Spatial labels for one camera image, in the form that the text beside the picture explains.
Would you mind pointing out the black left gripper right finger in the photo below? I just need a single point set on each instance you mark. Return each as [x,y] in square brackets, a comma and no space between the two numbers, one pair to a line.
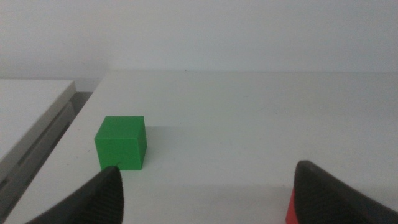
[329,202]

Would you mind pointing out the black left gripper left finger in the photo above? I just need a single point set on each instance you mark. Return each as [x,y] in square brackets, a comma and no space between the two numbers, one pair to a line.
[99,199]

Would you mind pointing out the green cube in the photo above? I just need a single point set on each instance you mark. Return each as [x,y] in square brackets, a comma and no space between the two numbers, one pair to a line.
[119,146]

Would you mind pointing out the red cube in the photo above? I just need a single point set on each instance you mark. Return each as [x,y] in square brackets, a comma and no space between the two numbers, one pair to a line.
[290,213]

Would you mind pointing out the white side table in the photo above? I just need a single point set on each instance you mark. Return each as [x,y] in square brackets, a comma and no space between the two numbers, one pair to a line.
[28,112]

